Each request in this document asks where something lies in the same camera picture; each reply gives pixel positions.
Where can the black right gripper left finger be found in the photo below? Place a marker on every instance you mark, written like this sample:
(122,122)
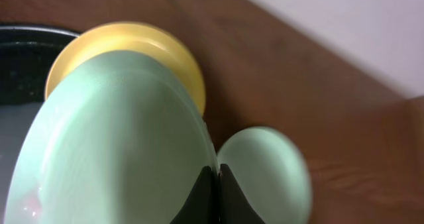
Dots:
(200,206)

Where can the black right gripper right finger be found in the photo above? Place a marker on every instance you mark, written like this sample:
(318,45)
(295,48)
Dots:
(234,207)

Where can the mint green plate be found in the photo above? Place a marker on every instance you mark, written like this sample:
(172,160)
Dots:
(119,140)
(271,173)

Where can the yellow plate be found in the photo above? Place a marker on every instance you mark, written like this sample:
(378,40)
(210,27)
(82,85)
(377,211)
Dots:
(137,37)

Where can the round black tray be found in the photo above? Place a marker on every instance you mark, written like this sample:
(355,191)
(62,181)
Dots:
(27,54)

